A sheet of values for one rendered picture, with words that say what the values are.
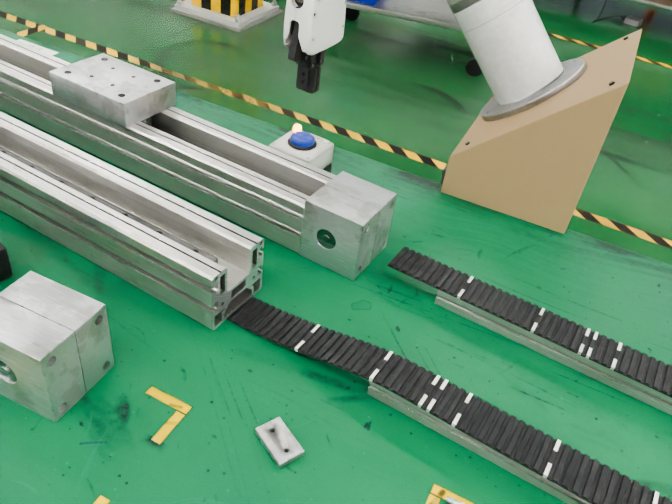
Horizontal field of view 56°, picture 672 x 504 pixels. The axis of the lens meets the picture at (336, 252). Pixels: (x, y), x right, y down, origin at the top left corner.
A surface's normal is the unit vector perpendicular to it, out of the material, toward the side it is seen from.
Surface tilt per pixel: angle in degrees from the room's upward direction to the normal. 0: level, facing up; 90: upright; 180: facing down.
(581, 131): 90
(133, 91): 0
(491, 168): 90
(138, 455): 0
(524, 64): 74
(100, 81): 0
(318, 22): 89
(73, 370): 90
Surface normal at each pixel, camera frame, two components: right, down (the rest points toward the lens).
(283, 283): 0.11, -0.78
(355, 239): -0.51, 0.48
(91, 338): 0.90, 0.34
